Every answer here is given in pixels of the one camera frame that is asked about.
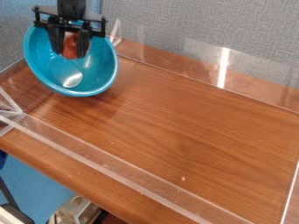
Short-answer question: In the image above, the black chair leg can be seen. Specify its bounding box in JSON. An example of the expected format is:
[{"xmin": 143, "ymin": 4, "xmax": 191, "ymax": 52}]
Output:
[{"xmin": 0, "ymin": 177, "xmax": 35, "ymax": 224}]

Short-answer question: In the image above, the clear acrylic barrier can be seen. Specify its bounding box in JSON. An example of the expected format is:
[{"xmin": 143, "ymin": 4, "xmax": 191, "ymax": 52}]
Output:
[{"xmin": 0, "ymin": 18, "xmax": 299, "ymax": 224}]

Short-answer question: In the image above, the white power strip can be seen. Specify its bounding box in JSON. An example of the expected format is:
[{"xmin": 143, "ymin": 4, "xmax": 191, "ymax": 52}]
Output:
[{"xmin": 47, "ymin": 195, "xmax": 102, "ymax": 224}]

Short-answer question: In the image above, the brown cap toy mushroom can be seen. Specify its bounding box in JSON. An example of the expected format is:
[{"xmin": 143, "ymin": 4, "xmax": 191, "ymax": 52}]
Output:
[{"xmin": 62, "ymin": 33, "xmax": 79, "ymax": 60}]

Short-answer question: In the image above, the blue plastic bowl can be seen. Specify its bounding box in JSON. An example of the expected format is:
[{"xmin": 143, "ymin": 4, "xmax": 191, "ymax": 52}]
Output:
[{"xmin": 23, "ymin": 25, "xmax": 119, "ymax": 97}]

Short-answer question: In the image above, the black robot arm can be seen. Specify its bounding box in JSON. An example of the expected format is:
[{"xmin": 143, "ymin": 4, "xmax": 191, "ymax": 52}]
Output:
[{"xmin": 32, "ymin": 0, "xmax": 108, "ymax": 58}]

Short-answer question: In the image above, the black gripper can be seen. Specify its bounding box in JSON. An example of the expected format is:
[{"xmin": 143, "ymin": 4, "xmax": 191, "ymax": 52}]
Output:
[{"xmin": 32, "ymin": 6, "xmax": 108, "ymax": 58}]

